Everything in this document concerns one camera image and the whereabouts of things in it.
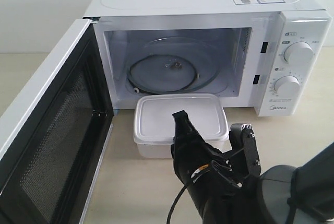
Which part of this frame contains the white lidded plastic container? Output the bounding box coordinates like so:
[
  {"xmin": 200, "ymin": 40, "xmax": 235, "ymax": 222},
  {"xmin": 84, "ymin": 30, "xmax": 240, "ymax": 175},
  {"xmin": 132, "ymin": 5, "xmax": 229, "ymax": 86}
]
[{"xmin": 134, "ymin": 93, "xmax": 229, "ymax": 159}]

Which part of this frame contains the glass microwave turntable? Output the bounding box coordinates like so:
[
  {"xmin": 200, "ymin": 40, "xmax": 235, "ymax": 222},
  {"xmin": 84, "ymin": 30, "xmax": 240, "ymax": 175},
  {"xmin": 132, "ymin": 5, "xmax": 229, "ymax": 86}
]
[{"xmin": 127, "ymin": 37, "xmax": 222, "ymax": 95}]

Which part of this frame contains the upper white control knob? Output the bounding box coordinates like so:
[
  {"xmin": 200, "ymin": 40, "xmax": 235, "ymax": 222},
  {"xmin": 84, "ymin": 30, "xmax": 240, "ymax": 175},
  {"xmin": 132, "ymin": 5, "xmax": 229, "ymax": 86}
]
[{"xmin": 283, "ymin": 42, "xmax": 314, "ymax": 65}]

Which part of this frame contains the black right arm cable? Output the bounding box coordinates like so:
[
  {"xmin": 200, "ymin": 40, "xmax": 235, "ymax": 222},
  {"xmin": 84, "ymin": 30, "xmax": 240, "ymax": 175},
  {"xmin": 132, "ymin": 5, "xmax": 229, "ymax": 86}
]
[{"xmin": 166, "ymin": 182, "xmax": 194, "ymax": 224}]

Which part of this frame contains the lower white control knob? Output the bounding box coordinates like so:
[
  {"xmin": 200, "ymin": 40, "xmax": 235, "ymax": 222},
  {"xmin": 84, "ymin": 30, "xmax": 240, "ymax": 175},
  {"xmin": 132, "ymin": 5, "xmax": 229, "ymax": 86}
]
[{"xmin": 273, "ymin": 76, "xmax": 301, "ymax": 97}]

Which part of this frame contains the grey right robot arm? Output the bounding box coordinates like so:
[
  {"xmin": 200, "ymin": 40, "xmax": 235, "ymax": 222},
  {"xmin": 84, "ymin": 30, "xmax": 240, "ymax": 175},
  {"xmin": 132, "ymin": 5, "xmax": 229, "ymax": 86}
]
[{"xmin": 171, "ymin": 111, "xmax": 333, "ymax": 223}]

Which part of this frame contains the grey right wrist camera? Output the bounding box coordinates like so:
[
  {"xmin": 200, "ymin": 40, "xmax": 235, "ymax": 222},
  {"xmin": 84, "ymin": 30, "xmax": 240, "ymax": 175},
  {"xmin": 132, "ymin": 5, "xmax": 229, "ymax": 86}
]
[{"xmin": 229, "ymin": 123, "xmax": 261, "ymax": 178}]

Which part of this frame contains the white microwave door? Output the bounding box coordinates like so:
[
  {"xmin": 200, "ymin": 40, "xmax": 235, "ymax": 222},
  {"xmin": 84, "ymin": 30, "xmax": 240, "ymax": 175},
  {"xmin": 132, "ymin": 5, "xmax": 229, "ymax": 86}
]
[{"xmin": 1, "ymin": 19, "xmax": 114, "ymax": 223}]

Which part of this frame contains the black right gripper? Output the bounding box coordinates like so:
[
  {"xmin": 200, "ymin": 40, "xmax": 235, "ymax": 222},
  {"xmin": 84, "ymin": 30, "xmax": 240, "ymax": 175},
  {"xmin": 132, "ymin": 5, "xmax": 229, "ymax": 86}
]
[{"xmin": 171, "ymin": 110, "xmax": 261, "ymax": 223}]

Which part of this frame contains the white control knob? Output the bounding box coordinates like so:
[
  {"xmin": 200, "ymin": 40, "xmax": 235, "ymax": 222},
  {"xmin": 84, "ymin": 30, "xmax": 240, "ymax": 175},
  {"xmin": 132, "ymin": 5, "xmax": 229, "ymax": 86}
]
[
  {"xmin": 283, "ymin": 42, "xmax": 314, "ymax": 65},
  {"xmin": 273, "ymin": 76, "xmax": 301, "ymax": 97}
]

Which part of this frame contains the white microwave oven body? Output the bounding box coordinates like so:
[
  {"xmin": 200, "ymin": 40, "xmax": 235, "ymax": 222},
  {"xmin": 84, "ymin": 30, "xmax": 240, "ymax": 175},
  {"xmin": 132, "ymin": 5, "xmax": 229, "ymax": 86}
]
[{"xmin": 84, "ymin": 0, "xmax": 332, "ymax": 116}]

